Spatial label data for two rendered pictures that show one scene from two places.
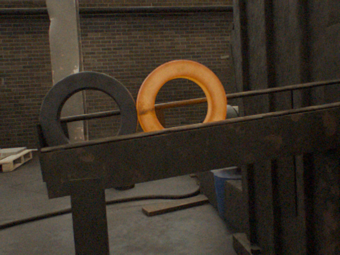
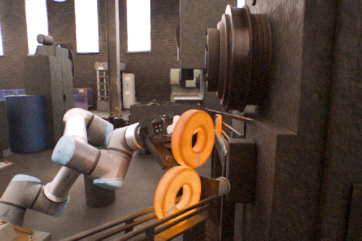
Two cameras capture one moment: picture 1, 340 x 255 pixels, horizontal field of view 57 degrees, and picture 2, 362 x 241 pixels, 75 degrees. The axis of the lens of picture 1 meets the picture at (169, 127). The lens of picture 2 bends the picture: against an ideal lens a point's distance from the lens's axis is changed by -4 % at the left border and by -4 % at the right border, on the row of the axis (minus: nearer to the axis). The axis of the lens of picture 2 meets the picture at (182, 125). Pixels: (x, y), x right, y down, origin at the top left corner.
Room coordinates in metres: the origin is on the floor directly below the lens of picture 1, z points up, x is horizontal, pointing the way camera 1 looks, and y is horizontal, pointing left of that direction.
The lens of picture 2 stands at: (0.82, -2.08, 1.00)
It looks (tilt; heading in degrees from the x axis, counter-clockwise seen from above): 9 degrees down; 103
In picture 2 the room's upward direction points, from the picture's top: straight up
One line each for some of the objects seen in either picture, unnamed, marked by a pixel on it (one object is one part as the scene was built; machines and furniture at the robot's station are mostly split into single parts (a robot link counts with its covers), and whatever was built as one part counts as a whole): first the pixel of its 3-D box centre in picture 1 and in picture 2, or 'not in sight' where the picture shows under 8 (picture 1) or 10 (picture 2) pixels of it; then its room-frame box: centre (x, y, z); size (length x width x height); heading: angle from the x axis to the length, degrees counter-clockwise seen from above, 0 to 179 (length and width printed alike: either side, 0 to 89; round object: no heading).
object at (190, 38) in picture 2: not in sight; (195, 73); (0.07, 2.11, 1.22); 1.25 x 1.05 x 2.44; 17
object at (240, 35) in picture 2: not in sight; (232, 60); (0.78, -0.92, 1.11); 0.47 x 0.06 x 0.47; 99
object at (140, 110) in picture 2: not in sight; (167, 124); (-0.32, 1.69, 0.39); 1.03 x 0.83 x 0.79; 13
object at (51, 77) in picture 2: not in sight; (52, 102); (-2.37, 1.52, 0.75); 0.70 x 0.48 x 1.50; 99
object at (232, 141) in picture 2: not in sight; (240, 170); (0.83, -1.15, 0.68); 0.11 x 0.08 x 0.24; 9
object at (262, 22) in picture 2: not in sight; (250, 60); (0.86, -0.91, 1.12); 0.47 x 0.10 x 0.47; 99
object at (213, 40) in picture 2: not in sight; (211, 60); (0.69, -0.93, 1.11); 0.28 x 0.06 x 0.28; 99
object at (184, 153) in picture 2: not in sight; (194, 138); (0.70, -1.43, 0.86); 0.16 x 0.03 x 0.16; 63
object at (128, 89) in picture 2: not in sight; (116, 86); (-4.47, 7.83, 1.03); 1.54 x 0.94 x 2.05; 9
